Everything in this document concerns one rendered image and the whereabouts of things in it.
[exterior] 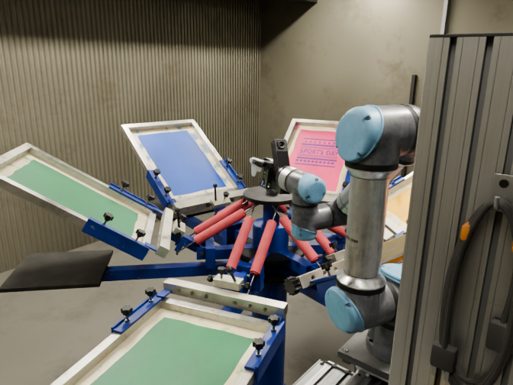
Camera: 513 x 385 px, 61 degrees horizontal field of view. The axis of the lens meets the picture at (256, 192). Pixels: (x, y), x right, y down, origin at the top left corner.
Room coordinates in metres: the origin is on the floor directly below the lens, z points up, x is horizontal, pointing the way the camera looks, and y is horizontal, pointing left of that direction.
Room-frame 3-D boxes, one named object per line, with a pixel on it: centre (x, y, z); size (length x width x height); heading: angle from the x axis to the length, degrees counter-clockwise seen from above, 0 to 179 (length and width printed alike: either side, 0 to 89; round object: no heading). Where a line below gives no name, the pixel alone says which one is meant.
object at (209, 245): (2.25, -0.08, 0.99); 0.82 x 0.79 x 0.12; 39
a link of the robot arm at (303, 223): (1.20, -0.15, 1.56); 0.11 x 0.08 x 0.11; 117
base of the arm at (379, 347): (1.02, -0.38, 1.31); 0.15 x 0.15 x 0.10
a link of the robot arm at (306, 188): (1.19, -0.14, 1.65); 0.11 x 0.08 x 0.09; 27
